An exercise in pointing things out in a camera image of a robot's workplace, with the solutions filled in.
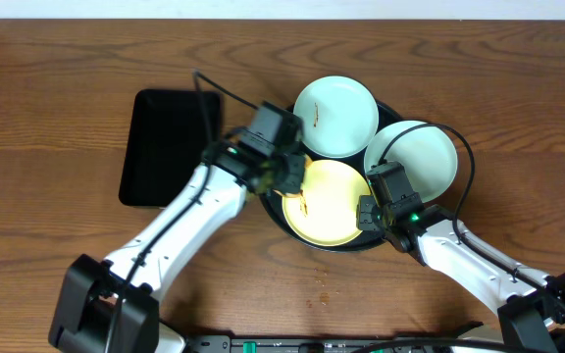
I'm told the pale green plate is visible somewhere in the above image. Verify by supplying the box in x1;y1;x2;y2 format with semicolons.
364;121;458;203

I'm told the rectangular black tray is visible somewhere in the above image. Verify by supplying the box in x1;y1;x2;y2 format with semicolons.
118;88;223;208

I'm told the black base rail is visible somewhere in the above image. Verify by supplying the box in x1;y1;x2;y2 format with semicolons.
183;334;509;353

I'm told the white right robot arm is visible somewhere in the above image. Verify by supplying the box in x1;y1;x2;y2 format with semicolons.
356;195;565;352

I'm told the light blue plate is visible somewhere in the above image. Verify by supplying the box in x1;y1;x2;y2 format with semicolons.
293;76;380;159

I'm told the green and yellow sponge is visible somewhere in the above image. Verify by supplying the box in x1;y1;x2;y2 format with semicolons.
273;155;313;198

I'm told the yellow plate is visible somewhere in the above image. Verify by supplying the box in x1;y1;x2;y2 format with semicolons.
282;160;370;247

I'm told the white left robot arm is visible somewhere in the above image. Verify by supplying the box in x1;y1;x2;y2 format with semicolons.
48;141;306;352

